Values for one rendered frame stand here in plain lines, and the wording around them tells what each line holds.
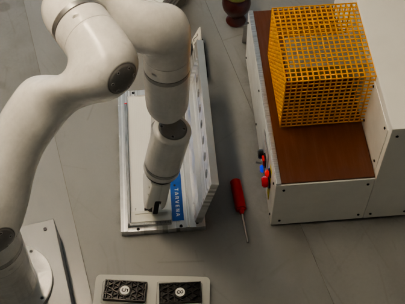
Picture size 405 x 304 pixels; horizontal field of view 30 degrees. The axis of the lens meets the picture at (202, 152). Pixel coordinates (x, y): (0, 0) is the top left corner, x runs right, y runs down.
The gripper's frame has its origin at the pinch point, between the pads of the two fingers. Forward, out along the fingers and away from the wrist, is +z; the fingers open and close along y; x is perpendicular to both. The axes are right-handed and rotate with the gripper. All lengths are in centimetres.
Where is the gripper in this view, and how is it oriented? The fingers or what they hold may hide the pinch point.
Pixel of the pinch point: (151, 204)
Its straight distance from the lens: 186.4
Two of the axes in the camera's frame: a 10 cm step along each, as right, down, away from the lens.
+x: 9.8, 0.5, 2.1
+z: -2.0, 5.7, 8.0
